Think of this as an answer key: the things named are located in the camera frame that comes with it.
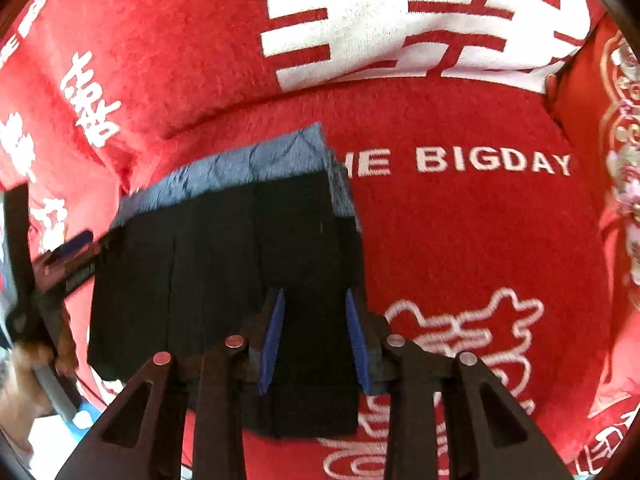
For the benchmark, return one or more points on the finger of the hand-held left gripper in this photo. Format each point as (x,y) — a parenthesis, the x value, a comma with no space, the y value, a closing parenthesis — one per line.
(80,272)
(75,242)

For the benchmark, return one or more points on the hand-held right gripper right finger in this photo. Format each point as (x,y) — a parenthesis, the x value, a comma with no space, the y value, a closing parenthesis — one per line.
(357,340)

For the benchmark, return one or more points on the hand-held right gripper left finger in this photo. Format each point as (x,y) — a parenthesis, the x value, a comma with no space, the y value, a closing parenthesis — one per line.
(272,340)

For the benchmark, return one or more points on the black pants with blue waistband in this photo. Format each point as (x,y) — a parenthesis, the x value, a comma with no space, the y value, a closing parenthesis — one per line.
(225,260)

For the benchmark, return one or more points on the person's left hand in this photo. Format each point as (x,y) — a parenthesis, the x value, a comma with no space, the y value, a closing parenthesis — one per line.
(66,360)

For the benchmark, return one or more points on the blue box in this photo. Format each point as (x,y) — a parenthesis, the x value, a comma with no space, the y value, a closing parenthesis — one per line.
(82,418)

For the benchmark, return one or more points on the red printed blanket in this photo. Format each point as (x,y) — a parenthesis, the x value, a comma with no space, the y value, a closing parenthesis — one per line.
(450,240)

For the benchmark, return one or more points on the red floral quilt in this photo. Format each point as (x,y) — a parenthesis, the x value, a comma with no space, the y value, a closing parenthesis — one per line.
(590,125)

